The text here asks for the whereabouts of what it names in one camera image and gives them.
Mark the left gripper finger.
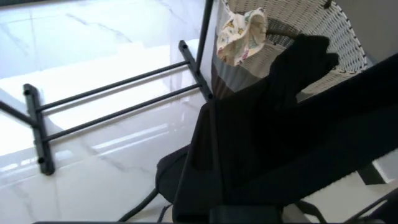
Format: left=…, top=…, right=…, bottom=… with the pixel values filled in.
left=172, top=101, right=225, bottom=223

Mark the white laundry basket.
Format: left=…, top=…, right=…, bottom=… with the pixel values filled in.
left=211, top=0, right=369, bottom=101

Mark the black garment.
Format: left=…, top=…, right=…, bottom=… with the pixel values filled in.
left=186, top=33, right=398, bottom=218

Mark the black cable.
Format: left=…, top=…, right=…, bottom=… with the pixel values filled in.
left=118, top=146, right=191, bottom=223

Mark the cream printed garment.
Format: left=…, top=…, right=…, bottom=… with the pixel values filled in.
left=216, top=7, right=269, bottom=67

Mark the black clothes rack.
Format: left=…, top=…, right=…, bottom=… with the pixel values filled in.
left=0, top=0, right=216, bottom=176

